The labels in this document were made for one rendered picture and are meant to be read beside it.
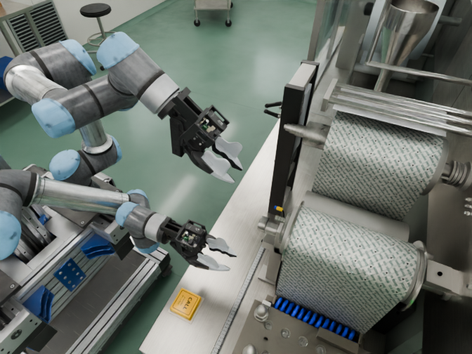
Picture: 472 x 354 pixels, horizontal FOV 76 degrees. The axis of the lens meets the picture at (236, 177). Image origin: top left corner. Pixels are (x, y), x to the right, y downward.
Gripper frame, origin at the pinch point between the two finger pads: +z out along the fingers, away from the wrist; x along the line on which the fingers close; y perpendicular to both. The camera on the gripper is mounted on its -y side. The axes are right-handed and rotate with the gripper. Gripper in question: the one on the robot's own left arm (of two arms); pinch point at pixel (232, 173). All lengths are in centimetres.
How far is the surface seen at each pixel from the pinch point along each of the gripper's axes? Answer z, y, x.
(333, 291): 33.6, 5.0, -8.3
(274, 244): 23.2, -8.4, -0.5
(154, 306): 48, -136, -4
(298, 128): 6.8, 5.5, 22.1
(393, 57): 18, 20, 66
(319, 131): 10.1, 10.0, 21.2
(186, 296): 21.2, -37.8, -16.4
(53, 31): -196, -291, 202
